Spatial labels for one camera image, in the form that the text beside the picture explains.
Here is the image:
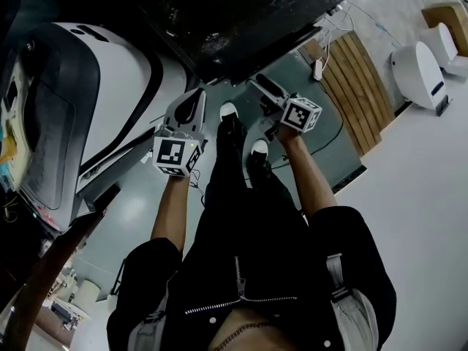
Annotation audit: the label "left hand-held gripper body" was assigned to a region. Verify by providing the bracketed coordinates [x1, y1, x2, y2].
[151, 87, 208, 178]

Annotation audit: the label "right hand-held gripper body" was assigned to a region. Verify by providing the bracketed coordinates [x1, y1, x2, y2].
[257, 92, 324, 143]

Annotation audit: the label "person's right forearm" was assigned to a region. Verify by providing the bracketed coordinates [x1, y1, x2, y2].
[280, 125, 338, 219]

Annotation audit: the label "person's left forearm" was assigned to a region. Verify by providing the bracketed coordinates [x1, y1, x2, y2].
[150, 173, 195, 252]

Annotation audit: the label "person's left white-toed shoe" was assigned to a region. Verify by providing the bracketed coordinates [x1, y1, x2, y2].
[219, 101, 241, 121]

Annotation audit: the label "person's white-toed shoe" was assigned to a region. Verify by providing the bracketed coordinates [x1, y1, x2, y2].
[250, 139, 270, 159]
[219, 101, 241, 121]

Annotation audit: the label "grey-green floor platform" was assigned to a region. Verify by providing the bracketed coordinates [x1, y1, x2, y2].
[230, 49, 368, 194]

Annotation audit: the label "person's right white-toed shoe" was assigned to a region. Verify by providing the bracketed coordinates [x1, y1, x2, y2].
[250, 139, 270, 159]

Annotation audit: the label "wooden slat panel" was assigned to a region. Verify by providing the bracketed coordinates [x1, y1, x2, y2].
[298, 30, 396, 157]

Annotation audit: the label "black worktop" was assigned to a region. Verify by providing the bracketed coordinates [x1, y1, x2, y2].
[137, 0, 358, 86]

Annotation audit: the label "person's black trousers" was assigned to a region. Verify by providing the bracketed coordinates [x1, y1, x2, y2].
[203, 117, 305, 233]

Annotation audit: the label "white rounded appliance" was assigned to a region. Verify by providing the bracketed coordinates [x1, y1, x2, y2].
[389, 41, 453, 118]

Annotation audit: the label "person's black jacket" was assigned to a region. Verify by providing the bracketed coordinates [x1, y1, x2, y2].
[105, 205, 398, 351]

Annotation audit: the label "white cylindrical container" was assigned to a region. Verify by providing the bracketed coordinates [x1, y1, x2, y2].
[77, 279, 102, 311]

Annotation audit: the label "white appliance with wooden box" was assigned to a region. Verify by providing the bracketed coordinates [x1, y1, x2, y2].
[419, 0, 468, 84]

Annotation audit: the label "black cable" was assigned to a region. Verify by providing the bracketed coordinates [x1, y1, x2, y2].
[271, 117, 345, 170]

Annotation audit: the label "white cable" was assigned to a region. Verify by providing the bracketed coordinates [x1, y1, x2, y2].
[318, 4, 358, 73]

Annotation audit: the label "grey shoulder strap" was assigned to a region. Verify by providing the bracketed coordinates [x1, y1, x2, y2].
[325, 252, 352, 303]

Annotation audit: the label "brown wooden rail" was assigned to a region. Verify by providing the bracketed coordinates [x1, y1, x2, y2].
[0, 210, 94, 351]

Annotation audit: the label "gold chain necklace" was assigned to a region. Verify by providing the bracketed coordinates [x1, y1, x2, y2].
[211, 321, 273, 351]

